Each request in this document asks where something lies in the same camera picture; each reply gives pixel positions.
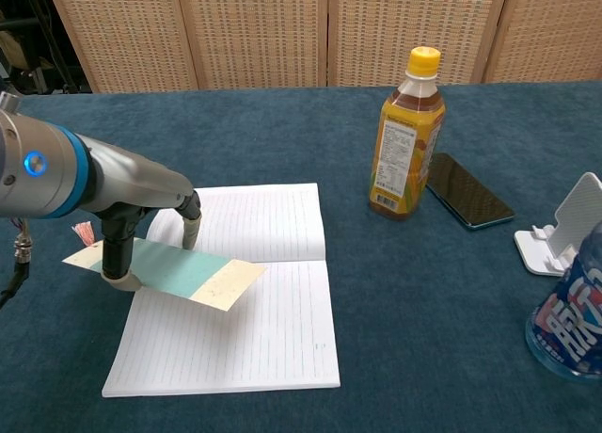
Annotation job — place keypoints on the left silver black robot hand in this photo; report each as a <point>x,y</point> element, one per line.
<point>136,181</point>

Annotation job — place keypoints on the blue cream bookmark with tassel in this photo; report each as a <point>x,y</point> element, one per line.
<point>188,270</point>

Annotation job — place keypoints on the black tripod stand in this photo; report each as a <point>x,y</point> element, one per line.
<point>68,77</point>

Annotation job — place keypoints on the woven wooden screen panel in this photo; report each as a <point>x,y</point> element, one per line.
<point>254,33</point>
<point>376,23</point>
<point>550,33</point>
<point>127,33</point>

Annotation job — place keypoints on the dark blue table cloth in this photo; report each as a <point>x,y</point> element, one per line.
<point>282,136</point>

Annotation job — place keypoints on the open white lined notebook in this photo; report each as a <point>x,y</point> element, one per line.
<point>235,339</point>

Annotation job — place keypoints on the yellow capped tea bottle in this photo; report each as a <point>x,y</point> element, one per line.
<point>404,160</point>

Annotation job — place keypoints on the black smartphone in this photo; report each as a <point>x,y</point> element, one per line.
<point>470,193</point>

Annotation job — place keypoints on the white folding phone stand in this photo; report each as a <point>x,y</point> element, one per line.
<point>576,207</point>

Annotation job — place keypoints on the blue capped water bottle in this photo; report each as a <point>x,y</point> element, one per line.
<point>574,329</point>

